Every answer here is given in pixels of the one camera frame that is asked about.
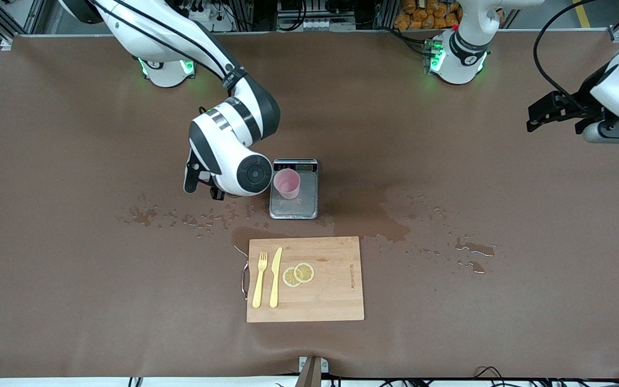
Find pink plastic cup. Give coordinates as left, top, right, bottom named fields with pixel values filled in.
left=273, top=169, right=301, bottom=200

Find silver digital kitchen scale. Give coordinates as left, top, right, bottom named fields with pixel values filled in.
left=269, top=158, right=319, bottom=220

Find yellow plastic fork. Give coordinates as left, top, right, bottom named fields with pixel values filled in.
left=252, top=252, right=268, bottom=309

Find yellow plastic knife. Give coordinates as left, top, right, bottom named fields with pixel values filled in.
left=269, top=247, right=283, bottom=309

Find lemon slice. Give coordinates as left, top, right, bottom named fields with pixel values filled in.
left=293, top=262, right=315, bottom=284

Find wooden cutting board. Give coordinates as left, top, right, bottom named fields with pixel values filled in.
left=246, top=236, right=365, bottom=323

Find orange packaged goods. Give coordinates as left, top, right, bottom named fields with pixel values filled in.
left=394, top=0, right=507, bottom=31

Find white power strip with plugs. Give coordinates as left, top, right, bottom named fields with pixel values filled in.
left=177, top=0, right=225, bottom=23

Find brown table cover mat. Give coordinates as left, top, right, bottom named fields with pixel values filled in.
left=0, top=30, right=619, bottom=379

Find white socket strip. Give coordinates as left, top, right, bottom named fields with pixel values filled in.
left=303, top=19, right=356, bottom=32

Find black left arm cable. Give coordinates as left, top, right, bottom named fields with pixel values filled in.
left=533, top=0, right=600, bottom=108

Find metal table edge bracket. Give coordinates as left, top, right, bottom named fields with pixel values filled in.
left=294, top=356, right=330, bottom=387

